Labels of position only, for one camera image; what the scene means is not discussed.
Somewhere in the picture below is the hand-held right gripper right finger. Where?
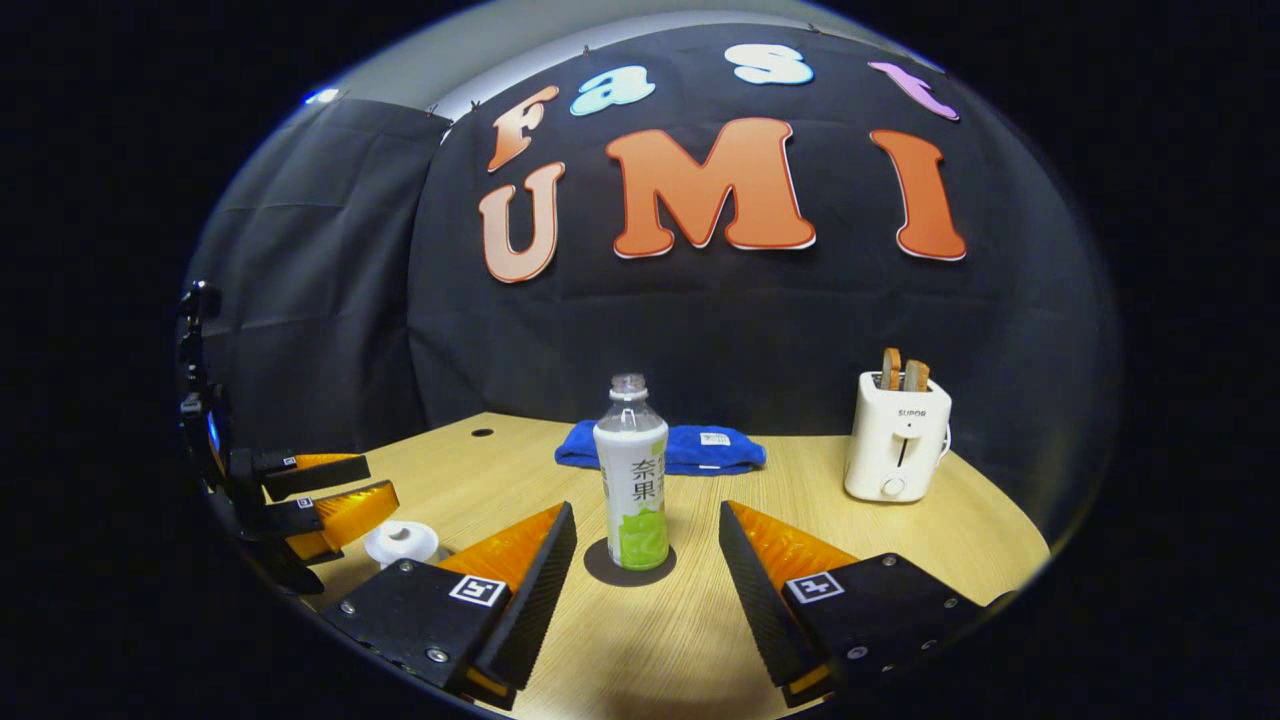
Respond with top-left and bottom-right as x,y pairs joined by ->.
718,500 -> 1001,709

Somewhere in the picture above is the dark brown round coaster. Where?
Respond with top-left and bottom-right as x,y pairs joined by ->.
584,538 -> 678,588

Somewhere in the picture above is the white toaster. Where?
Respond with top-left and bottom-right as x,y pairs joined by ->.
843,370 -> 953,504

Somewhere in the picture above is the blue folded towel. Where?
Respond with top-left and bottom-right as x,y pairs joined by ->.
555,420 -> 768,476

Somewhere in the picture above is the clear water bottle green label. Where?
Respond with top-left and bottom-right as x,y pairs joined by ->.
593,373 -> 671,572

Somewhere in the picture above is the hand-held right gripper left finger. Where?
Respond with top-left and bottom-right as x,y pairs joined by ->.
320,500 -> 579,711

